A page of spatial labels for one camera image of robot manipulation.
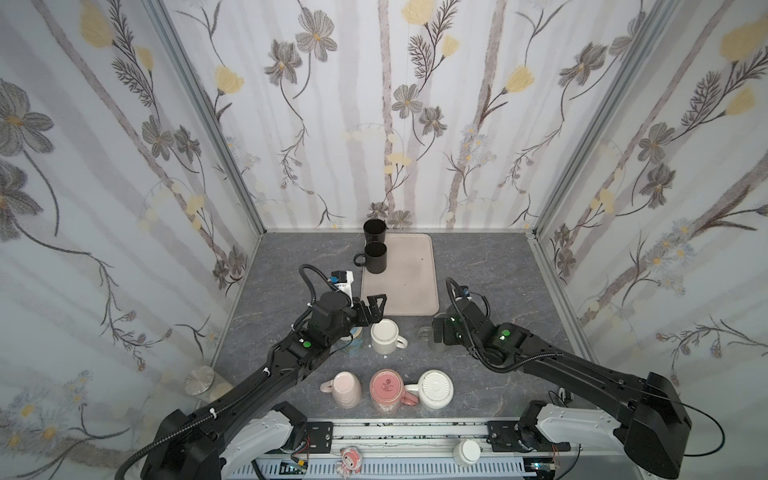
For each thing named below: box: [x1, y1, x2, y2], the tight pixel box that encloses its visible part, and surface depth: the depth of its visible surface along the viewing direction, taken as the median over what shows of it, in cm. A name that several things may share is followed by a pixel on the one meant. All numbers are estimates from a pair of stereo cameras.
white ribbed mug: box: [405, 370, 454, 410], surface depth 76 cm
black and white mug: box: [363, 218, 389, 243], surface depth 111 cm
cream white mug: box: [371, 318, 409, 355], surface depth 88 cm
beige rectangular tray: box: [361, 233, 440, 316], surface depth 113 cm
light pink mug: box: [319, 371, 362, 409], surface depth 76 cm
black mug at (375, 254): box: [353, 242, 388, 274], surface depth 109 cm
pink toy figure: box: [336, 446, 362, 479], surface depth 70 cm
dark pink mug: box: [369, 368, 419, 412], surface depth 73 cm
